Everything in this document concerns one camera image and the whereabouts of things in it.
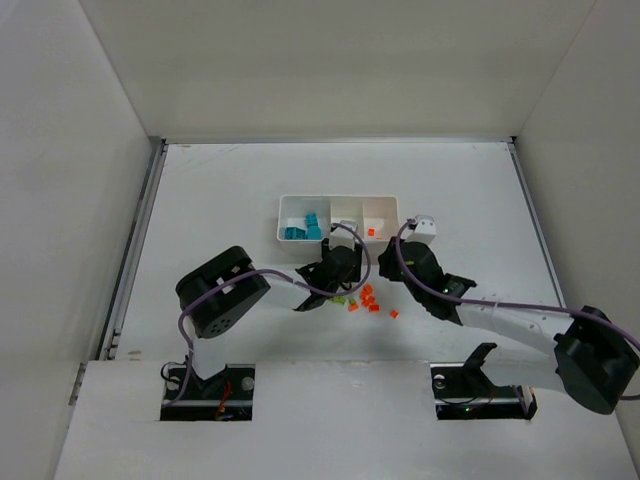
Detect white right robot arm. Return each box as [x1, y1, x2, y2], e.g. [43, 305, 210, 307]
[378, 237, 639, 415]

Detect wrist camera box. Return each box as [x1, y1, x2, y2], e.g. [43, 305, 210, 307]
[405, 215, 437, 246]
[329, 220, 359, 250]

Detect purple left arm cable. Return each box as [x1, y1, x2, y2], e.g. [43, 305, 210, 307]
[162, 222, 373, 409]

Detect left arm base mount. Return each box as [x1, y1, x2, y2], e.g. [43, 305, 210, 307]
[159, 363, 256, 422]

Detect teal two-by-four brick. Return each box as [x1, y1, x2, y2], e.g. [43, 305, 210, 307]
[284, 227, 307, 240]

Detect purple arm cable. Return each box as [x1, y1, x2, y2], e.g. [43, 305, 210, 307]
[162, 222, 373, 409]
[394, 219, 640, 401]

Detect white three-compartment plastic bin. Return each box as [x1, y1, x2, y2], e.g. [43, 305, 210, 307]
[276, 195, 400, 260]

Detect teal frog lotus brick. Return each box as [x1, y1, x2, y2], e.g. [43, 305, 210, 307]
[306, 225, 323, 241]

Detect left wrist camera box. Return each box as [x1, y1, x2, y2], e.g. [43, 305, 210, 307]
[329, 220, 359, 250]

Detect small teal slope brick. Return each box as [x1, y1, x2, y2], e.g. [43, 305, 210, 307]
[305, 213, 318, 227]

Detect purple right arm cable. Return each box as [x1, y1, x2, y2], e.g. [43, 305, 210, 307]
[394, 219, 640, 401]

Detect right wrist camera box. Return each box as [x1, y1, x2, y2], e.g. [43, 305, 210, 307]
[405, 215, 437, 246]

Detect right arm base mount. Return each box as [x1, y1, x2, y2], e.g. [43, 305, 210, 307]
[430, 343, 538, 421]

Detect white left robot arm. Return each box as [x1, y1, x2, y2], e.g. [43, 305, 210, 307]
[175, 238, 371, 390]

